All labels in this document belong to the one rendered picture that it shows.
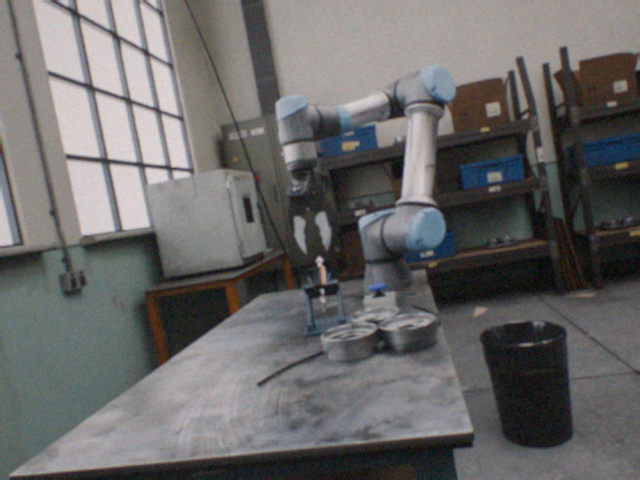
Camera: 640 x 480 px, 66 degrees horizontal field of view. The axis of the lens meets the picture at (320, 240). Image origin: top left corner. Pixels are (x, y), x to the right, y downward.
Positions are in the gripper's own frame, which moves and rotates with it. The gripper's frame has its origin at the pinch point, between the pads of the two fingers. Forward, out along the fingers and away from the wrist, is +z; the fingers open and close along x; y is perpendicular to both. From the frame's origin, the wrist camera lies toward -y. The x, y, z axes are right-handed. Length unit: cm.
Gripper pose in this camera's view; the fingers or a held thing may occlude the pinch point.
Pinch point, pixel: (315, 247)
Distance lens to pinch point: 116.6
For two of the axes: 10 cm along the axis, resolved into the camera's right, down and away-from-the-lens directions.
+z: 1.7, 9.8, 0.6
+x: -9.8, 1.6, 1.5
